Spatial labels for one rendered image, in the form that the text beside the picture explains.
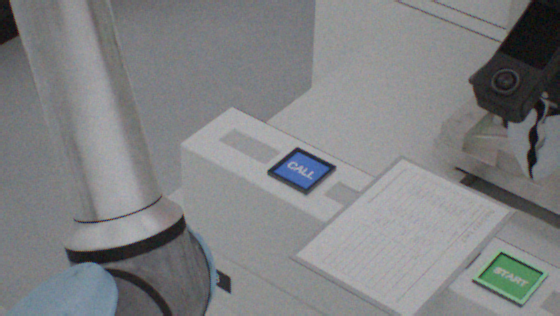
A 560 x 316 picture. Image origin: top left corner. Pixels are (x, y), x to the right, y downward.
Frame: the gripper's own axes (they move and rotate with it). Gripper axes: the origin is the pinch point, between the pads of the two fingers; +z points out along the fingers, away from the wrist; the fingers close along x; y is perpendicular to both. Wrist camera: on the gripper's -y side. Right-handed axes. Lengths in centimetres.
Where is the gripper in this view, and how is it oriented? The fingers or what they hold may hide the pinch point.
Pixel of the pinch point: (531, 171)
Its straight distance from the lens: 100.0
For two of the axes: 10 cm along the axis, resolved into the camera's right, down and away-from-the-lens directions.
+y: 6.2, -5.0, 6.1
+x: -7.9, -4.1, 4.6
